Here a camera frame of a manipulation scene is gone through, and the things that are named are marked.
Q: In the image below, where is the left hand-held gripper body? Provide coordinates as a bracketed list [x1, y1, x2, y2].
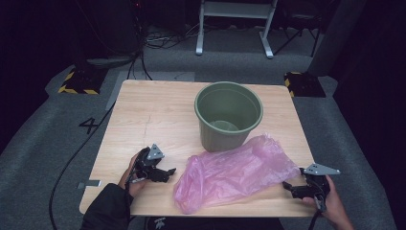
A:
[134, 143, 166, 183]

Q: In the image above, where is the person's left hand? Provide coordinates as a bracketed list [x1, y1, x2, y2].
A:
[118, 151, 149, 197]

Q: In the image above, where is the person's right hand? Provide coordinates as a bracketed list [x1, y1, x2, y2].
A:
[301, 174, 348, 224]

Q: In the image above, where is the pink plastic bag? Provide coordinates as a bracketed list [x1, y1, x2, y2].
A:
[172, 132, 302, 215]

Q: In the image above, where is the black tripod stand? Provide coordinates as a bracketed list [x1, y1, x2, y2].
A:
[273, 11, 324, 58]

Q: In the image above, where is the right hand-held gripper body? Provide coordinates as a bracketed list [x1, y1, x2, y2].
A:
[302, 163, 341, 201]

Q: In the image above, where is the white metal desk frame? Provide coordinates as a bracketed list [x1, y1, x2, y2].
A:
[195, 0, 280, 59]

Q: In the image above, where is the yellow black striped stand base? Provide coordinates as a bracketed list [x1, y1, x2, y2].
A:
[57, 66, 109, 96]
[283, 71, 327, 99]

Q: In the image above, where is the long black floor cable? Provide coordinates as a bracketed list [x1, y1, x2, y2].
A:
[48, 101, 117, 230]

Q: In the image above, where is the grey tape strip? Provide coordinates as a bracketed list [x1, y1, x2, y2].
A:
[77, 179, 102, 190]

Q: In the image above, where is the green plastic bucket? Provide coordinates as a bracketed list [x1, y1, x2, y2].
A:
[193, 80, 264, 153]

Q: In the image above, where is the bundle of floor cables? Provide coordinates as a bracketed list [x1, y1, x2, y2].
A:
[126, 18, 205, 81]

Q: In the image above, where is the grey stand column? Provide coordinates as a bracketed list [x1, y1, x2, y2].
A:
[306, 0, 368, 78]

